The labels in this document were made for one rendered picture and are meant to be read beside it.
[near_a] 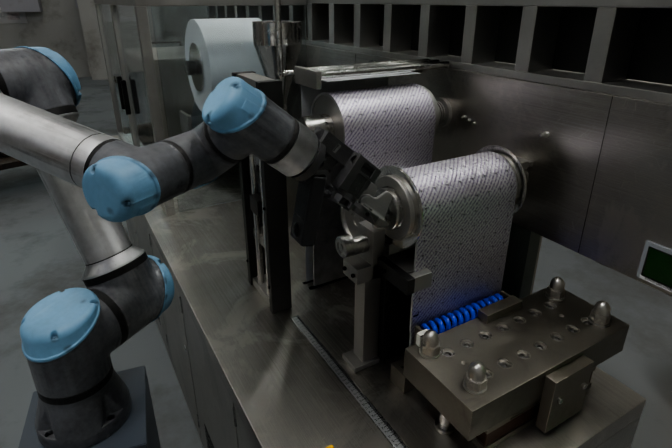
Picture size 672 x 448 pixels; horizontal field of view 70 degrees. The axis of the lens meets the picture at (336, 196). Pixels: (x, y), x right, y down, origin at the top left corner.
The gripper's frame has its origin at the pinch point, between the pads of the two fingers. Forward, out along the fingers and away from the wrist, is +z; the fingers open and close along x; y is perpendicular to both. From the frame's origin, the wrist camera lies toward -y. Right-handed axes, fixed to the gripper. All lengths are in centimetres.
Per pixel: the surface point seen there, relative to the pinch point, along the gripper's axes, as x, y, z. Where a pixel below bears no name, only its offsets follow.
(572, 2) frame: -4, 51, 6
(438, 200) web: -5.1, 9.0, 4.1
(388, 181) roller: 1.6, 7.2, -1.8
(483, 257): -5.7, 6.0, 22.9
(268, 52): 68, 23, -6
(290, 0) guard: 97, 47, 1
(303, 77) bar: 29.5, 16.8, -12.3
